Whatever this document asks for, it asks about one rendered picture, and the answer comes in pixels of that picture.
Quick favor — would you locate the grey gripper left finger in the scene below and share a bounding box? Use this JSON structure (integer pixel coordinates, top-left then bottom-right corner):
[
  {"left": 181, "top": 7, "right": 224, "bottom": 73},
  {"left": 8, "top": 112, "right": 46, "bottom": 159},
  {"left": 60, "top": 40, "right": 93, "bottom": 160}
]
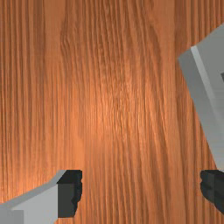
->
[{"left": 0, "top": 169, "right": 83, "bottom": 224}]

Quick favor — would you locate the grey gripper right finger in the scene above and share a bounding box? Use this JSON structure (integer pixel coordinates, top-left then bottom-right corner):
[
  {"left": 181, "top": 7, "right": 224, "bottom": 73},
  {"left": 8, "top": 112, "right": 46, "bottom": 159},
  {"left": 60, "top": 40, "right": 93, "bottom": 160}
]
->
[{"left": 199, "top": 169, "right": 224, "bottom": 215}]

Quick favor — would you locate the grey microwave door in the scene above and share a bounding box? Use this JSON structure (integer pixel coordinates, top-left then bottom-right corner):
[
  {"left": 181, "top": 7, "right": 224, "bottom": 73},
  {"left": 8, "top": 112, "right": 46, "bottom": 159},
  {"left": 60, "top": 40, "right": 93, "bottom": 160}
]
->
[{"left": 178, "top": 24, "right": 224, "bottom": 173}]

